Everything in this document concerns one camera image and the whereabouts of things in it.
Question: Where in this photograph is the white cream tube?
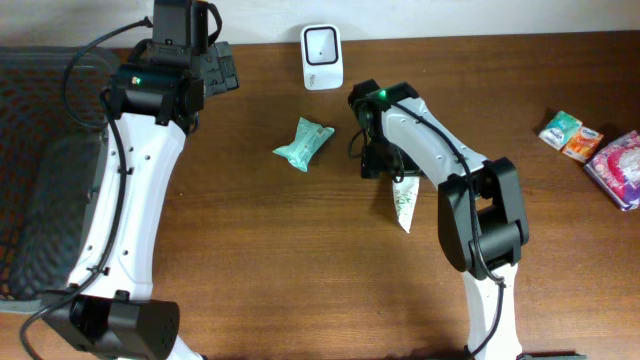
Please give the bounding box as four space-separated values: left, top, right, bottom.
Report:
392 177 420 233

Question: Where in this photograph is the teal wet wipes pack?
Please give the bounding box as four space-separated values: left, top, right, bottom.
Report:
273 117 335 172

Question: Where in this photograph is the green small tissue pack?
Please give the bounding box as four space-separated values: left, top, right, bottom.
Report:
538 111 582 150

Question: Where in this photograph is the orange small tissue pack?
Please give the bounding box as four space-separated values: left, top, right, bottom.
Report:
562 126 603 163

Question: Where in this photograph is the red purple tissue pack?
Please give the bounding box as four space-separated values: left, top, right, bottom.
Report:
584 130 639 211

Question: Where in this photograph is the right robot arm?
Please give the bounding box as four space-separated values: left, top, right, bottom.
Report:
348 79 529 359

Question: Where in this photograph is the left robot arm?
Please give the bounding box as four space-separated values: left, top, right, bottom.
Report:
37 1 239 359

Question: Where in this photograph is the grey plastic basket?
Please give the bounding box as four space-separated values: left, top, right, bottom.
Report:
1 47 120 315

